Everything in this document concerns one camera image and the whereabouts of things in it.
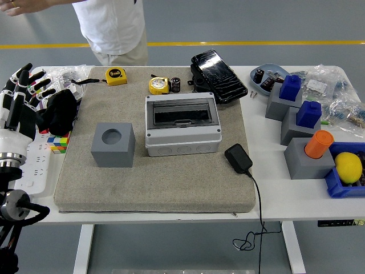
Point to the person's left hand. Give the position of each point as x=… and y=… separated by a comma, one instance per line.
x=17, y=6

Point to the yellow square tape measure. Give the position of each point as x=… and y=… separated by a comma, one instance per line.
x=116, y=77

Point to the white power strip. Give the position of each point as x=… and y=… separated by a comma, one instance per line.
x=35, y=171

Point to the small colourful puzzle cube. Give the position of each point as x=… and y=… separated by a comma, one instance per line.
x=58, y=142

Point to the black glossy cracked tablet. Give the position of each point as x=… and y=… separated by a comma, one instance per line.
x=222, y=80

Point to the dark components in bin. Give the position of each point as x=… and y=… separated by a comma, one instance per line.
x=361, y=157

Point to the silver metal part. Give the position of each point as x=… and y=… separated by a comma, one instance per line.
x=275, y=76

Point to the yellow round tape measure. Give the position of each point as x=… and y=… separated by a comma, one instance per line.
x=158, y=85

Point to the black power adapter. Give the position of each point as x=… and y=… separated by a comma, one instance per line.
x=238, y=158

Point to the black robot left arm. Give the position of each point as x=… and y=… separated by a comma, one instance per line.
x=11, y=199

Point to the clear bag of parts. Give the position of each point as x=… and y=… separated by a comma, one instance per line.
x=348, y=114
x=319, y=82

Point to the small green part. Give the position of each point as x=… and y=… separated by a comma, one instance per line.
x=325, y=122

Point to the orange cylinder battery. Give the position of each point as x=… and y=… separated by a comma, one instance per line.
x=318, y=144

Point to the black table control panel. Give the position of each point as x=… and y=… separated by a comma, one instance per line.
x=336, y=223

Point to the blue block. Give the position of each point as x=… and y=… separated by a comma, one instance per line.
x=308, y=114
x=290, y=87

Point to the yellow lemon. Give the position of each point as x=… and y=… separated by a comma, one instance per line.
x=348, y=168

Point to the grey junction box with lid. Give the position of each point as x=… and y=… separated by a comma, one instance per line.
x=182, y=140

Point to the blue-grey oval tray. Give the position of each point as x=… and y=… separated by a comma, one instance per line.
x=273, y=68

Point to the grey block holder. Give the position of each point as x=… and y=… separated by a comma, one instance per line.
x=276, y=108
x=305, y=168
x=291, y=131

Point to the dark brown capacitor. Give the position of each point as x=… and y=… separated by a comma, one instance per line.
x=267, y=83

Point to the person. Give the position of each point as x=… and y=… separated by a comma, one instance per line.
x=114, y=25

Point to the clear plastic bag of screws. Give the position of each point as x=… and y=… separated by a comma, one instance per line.
x=71, y=72

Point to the grey block with round hole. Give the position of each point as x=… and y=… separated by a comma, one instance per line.
x=114, y=154

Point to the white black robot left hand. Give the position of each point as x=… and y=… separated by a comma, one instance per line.
x=17, y=120

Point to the blue plastic bin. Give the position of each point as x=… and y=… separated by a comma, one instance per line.
x=339, y=188

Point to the grey-brown mat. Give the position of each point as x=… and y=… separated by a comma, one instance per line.
x=157, y=182

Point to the person's left forearm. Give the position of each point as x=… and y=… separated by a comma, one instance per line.
x=51, y=3

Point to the white table leg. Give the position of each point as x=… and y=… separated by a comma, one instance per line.
x=293, y=248
x=83, y=248

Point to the black cloth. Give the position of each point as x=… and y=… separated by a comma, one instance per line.
x=57, y=111

